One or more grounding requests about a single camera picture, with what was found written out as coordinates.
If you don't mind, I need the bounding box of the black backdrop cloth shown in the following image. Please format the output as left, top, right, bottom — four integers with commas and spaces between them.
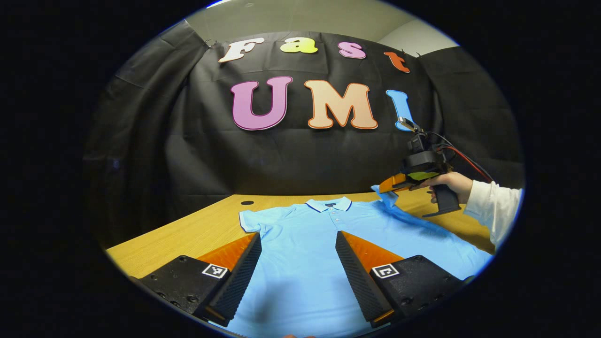
82, 19, 525, 245

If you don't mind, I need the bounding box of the red gripper cable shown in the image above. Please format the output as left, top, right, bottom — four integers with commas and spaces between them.
440, 146, 493, 183

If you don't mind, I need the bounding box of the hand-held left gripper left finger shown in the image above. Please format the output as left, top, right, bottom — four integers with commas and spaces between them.
141, 232, 262, 328

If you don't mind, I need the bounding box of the light blue T-shirt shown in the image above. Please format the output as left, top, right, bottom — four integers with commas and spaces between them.
214, 184, 493, 338

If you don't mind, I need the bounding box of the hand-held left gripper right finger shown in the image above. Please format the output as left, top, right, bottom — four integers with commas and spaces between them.
335, 230, 465, 328

